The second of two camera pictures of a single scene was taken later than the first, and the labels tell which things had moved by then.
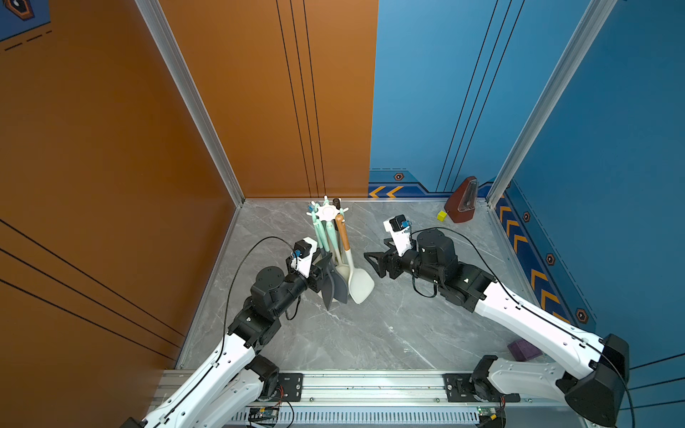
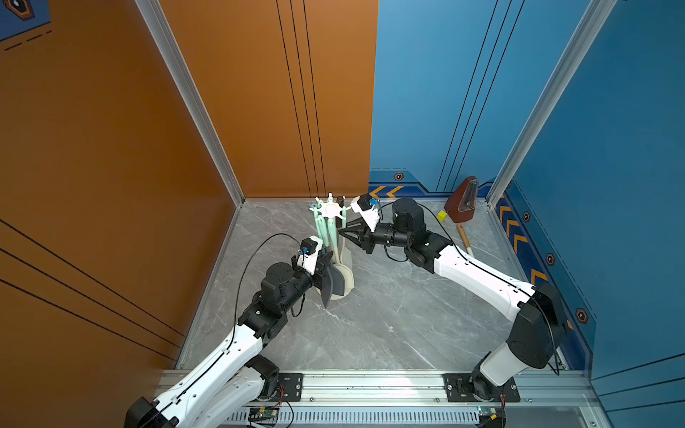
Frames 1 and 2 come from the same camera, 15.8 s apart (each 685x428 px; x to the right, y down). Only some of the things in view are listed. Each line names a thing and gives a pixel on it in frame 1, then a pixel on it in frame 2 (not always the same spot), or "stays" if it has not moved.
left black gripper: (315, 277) stays
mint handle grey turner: (327, 279) stays
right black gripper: (392, 256) to (365, 241)
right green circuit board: (487, 411) stays
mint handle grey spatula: (340, 281) stays
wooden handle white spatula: (360, 282) to (466, 241)
